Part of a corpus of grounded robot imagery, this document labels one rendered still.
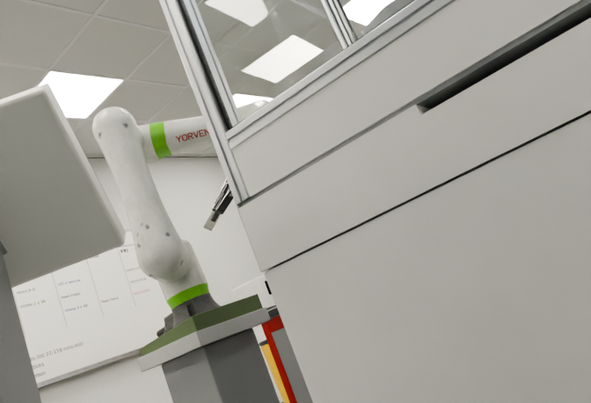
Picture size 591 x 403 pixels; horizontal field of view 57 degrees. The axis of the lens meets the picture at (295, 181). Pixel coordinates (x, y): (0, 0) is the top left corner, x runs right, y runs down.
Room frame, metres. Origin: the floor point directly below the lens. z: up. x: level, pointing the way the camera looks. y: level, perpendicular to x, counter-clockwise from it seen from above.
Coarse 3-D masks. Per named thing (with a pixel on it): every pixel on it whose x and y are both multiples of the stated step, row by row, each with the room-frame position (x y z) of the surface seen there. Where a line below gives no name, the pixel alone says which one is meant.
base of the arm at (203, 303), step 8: (200, 296) 1.58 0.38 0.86; (208, 296) 1.61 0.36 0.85; (184, 304) 1.56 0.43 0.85; (192, 304) 1.56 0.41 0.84; (200, 304) 1.57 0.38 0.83; (208, 304) 1.58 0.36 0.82; (216, 304) 1.61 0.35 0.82; (176, 312) 1.58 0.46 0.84; (184, 312) 1.56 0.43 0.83; (192, 312) 1.57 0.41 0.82; (200, 312) 1.55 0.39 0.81; (168, 320) 1.64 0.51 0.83; (176, 320) 1.57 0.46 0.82; (184, 320) 1.55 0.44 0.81; (168, 328) 1.63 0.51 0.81
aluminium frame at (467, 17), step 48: (432, 0) 0.82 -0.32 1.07; (480, 0) 0.78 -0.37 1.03; (528, 0) 0.75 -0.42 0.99; (576, 0) 0.73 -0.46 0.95; (192, 48) 1.06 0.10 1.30; (384, 48) 0.87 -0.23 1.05; (432, 48) 0.83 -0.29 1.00; (480, 48) 0.80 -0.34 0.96; (288, 96) 0.97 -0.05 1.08; (336, 96) 0.93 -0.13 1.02; (384, 96) 0.89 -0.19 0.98; (240, 144) 1.05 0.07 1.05; (288, 144) 0.99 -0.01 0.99; (336, 144) 0.95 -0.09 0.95; (240, 192) 1.07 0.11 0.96
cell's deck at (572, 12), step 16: (560, 16) 0.75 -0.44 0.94; (576, 16) 0.76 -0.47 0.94; (544, 32) 0.77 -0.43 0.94; (560, 32) 0.80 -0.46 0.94; (512, 48) 0.79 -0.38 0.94; (528, 48) 0.82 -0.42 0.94; (480, 64) 0.81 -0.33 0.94; (496, 64) 0.83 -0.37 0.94; (464, 80) 0.85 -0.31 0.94; (480, 80) 0.88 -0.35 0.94; (432, 96) 0.86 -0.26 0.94; (448, 96) 0.90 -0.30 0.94; (400, 112) 0.89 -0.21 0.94; (368, 128) 0.92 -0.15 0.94; (288, 176) 1.02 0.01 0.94
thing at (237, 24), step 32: (192, 0) 1.06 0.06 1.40; (224, 0) 1.02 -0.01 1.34; (256, 0) 0.98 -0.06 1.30; (288, 0) 0.95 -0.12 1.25; (320, 0) 0.92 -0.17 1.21; (352, 0) 0.89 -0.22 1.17; (384, 0) 0.87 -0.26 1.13; (224, 32) 1.03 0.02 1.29; (256, 32) 1.00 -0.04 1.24; (288, 32) 0.96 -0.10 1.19; (320, 32) 0.93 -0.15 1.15; (352, 32) 0.90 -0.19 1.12; (224, 64) 1.05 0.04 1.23; (256, 64) 1.01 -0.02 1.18; (288, 64) 0.98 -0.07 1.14; (320, 64) 0.95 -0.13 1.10; (224, 96) 1.06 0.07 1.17; (256, 96) 1.02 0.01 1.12
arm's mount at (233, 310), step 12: (240, 300) 1.60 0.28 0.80; (252, 300) 1.64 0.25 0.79; (204, 312) 1.48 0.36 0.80; (216, 312) 1.51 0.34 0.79; (228, 312) 1.55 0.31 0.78; (240, 312) 1.58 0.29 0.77; (180, 324) 1.48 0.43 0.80; (192, 324) 1.45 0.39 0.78; (204, 324) 1.47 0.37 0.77; (216, 324) 1.50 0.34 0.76; (168, 336) 1.51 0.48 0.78; (180, 336) 1.48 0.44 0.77; (144, 348) 1.58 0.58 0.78; (156, 348) 1.55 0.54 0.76
